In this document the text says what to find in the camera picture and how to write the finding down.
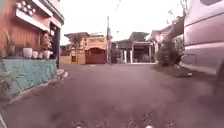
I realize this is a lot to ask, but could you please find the building with white pillars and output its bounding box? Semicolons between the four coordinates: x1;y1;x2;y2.
111;31;155;64

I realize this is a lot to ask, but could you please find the orange building with red gate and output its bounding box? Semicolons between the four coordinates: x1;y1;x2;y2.
59;31;109;65

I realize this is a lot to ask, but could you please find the row of potted plants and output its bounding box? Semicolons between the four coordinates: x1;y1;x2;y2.
2;28;55;61

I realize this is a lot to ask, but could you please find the white vehicle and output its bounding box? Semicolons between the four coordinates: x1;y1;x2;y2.
180;0;224;98

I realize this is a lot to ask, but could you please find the utility pole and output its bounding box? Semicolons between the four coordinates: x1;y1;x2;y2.
105;15;112;65

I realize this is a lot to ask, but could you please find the bush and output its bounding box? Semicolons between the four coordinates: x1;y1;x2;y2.
156;36;179;67

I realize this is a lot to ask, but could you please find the red brick building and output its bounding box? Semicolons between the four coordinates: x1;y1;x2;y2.
0;0;66;68

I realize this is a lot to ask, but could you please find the grey asphalt road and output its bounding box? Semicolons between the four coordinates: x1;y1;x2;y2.
0;63;224;128

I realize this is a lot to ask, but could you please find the green stone wall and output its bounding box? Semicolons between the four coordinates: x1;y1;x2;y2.
0;58;58;100

